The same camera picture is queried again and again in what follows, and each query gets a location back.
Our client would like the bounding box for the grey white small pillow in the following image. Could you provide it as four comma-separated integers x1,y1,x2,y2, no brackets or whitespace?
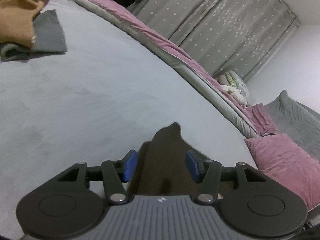
218,70,251,106

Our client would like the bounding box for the white plush toy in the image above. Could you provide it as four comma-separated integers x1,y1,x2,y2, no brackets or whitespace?
221,85,247,107

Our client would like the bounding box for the light blue bed sheet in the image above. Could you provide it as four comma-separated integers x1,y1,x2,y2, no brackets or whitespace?
1,0,254,239

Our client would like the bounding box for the pink grey duvet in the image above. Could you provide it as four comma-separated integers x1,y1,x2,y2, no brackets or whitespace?
73,0,259,138

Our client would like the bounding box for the folded grey garment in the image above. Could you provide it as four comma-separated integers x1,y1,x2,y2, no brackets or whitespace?
1,9,67,62

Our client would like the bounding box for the dark brown patterned sweater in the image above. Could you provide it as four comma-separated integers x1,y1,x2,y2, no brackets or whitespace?
127,121,235,201

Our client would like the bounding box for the tan brown garment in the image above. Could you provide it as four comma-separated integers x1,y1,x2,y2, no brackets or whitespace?
1,0,44,48

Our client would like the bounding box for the grey dotted curtain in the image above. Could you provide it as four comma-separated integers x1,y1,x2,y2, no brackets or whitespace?
129,0,299,81

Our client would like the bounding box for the large pink pillow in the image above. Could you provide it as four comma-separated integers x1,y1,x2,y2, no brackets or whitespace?
245,134,319,211

